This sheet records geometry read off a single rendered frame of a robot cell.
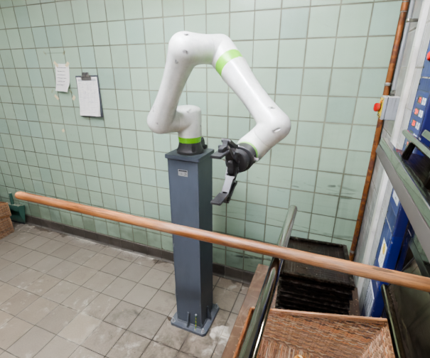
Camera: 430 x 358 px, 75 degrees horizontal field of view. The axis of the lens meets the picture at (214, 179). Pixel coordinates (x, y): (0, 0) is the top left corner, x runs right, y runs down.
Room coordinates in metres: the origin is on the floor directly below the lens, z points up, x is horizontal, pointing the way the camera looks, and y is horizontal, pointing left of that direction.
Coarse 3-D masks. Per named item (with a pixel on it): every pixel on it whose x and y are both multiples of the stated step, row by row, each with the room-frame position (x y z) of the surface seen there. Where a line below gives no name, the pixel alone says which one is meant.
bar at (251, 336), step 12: (288, 216) 0.82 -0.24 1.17; (288, 228) 0.74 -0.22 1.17; (288, 240) 0.69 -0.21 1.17; (276, 264) 0.57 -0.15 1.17; (276, 276) 0.53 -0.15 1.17; (264, 288) 0.49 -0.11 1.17; (264, 300) 0.45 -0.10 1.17; (264, 312) 0.42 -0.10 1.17; (252, 324) 0.40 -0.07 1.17; (264, 324) 0.40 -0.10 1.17; (252, 336) 0.37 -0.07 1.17; (252, 348) 0.35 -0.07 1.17
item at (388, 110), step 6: (384, 96) 1.32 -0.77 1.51; (396, 96) 1.32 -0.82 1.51; (384, 102) 1.28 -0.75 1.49; (390, 102) 1.27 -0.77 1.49; (396, 102) 1.26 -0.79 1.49; (384, 108) 1.28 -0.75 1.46; (390, 108) 1.27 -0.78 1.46; (396, 108) 1.26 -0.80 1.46; (378, 114) 1.33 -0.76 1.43; (384, 114) 1.28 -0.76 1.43; (390, 114) 1.27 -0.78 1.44; (396, 114) 1.26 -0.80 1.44; (390, 120) 1.27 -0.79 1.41
